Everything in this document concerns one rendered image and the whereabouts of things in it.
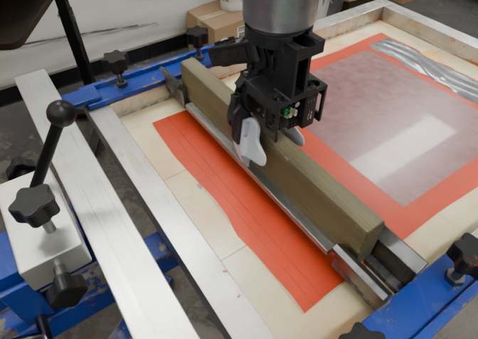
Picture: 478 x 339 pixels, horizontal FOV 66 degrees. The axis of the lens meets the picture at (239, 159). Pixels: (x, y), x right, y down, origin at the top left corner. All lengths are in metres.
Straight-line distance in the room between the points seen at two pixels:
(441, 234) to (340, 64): 0.43
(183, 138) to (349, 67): 0.40
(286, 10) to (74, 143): 0.33
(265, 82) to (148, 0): 2.26
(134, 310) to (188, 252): 0.11
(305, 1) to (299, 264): 0.31
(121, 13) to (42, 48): 0.52
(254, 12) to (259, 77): 0.09
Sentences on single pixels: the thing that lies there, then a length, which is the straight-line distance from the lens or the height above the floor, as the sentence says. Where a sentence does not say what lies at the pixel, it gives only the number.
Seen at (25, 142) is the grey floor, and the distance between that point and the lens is 2.34.
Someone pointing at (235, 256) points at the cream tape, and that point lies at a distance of 0.49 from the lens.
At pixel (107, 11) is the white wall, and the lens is 2.57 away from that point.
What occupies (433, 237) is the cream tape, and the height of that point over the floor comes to 0.96.
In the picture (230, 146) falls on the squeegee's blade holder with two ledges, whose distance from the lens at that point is 0.56.
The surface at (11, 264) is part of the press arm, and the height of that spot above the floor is 1.04.
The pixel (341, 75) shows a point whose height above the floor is 0.96.
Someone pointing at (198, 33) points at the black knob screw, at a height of 1.06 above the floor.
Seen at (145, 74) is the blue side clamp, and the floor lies 1.00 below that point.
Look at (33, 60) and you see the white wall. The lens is 2.58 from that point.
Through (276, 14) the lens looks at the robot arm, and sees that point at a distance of 0.36.
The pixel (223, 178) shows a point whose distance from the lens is 0.57.
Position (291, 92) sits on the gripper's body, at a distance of 0.39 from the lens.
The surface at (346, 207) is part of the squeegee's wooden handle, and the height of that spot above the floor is 1.06.
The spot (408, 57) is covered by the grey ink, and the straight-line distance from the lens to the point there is 0.91.
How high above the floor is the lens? 1.38
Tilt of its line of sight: 46 degrees down
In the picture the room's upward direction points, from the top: straight up
